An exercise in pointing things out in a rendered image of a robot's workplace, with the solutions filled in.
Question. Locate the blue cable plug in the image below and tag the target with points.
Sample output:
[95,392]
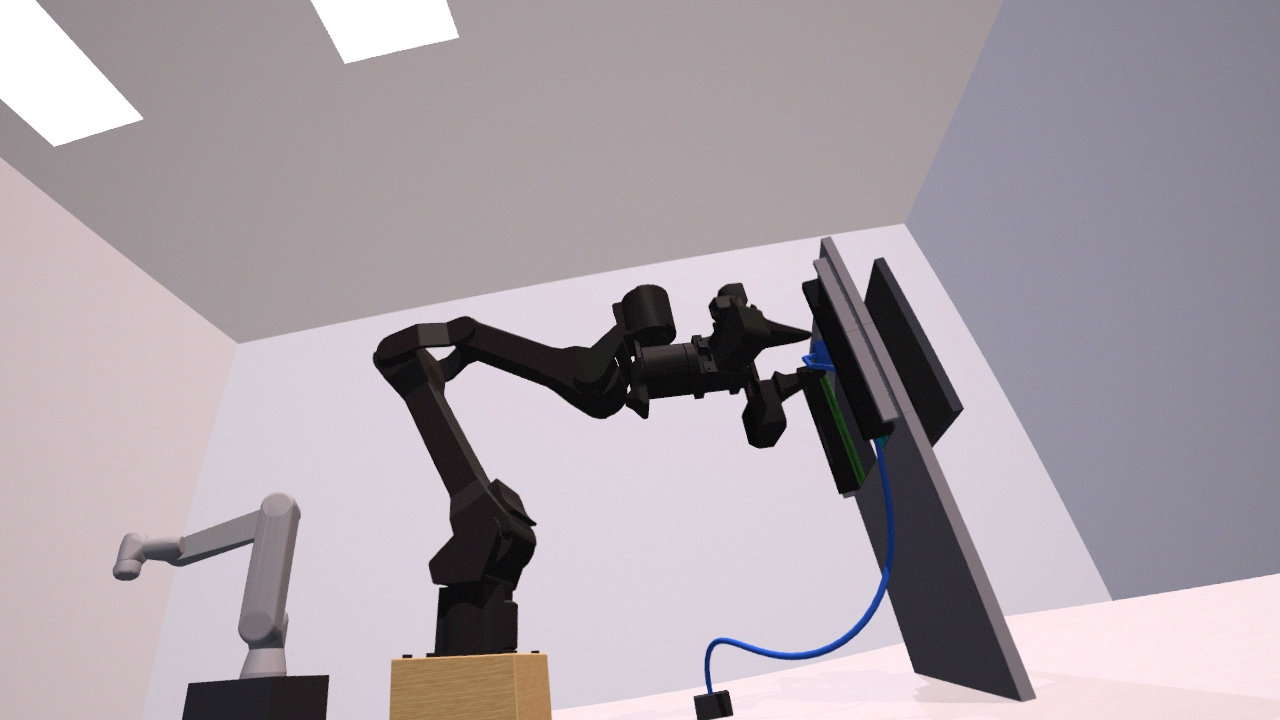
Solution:
[822,360]

